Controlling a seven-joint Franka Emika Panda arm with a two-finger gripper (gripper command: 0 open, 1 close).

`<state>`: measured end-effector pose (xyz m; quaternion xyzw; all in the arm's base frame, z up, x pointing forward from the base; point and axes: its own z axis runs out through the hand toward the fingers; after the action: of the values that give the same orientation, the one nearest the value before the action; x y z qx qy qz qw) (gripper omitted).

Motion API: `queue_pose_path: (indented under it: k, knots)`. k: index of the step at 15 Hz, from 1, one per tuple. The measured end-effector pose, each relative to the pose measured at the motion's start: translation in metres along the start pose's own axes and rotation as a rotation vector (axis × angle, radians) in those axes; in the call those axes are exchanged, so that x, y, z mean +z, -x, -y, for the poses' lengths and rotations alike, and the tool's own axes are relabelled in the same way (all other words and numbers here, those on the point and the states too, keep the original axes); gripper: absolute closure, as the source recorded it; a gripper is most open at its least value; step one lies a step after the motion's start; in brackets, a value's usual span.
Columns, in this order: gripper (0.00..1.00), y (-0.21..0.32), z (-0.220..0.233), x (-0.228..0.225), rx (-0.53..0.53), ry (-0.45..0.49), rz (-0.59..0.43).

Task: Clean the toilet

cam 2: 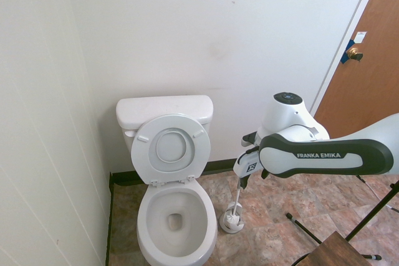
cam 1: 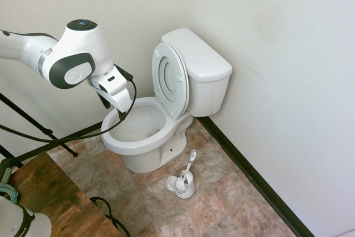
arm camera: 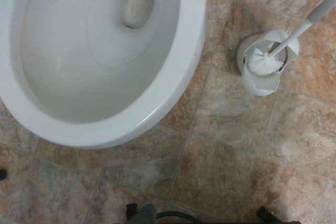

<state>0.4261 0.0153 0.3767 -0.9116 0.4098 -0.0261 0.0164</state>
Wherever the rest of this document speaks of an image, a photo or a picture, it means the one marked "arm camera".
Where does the white toilet brush grey handle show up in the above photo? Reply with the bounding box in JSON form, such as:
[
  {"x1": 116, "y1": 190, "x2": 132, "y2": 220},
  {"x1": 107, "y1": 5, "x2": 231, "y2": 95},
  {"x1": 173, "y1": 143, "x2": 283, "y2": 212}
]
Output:
[{"x1": 246, "y1": 0, "x2": 336, "y2": 76}]

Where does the white toilet bowl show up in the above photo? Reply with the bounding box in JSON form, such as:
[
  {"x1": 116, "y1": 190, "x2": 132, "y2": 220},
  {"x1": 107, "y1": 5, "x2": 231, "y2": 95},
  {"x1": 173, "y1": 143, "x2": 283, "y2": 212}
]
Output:
[{"x1": 0, "y1": 0, "x2": 207, "y2": 150}]

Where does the white toilet brush holder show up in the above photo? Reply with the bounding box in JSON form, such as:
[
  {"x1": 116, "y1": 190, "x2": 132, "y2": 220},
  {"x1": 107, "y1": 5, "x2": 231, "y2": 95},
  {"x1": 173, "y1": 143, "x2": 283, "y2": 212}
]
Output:
[{"x1": 236, "y1": 29, "x2": 300, "y2": 97}]

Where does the black stand foot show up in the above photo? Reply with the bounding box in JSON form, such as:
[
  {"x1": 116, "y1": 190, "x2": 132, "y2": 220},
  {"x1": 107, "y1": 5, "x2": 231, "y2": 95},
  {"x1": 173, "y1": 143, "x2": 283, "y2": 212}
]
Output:
[
  {"x1": 256, "y1": 205, "x2": 277, "y2": 224},
  {"x1": 125, "y1": 202, "x2": 139, "y2": 221}
]

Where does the black floor cable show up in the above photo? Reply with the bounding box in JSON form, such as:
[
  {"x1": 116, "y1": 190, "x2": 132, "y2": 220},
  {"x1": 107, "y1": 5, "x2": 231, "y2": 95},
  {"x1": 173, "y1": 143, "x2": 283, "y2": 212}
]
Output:
[{"x1": 156, "y1": 210, "x2": 201, "y2": 224}]

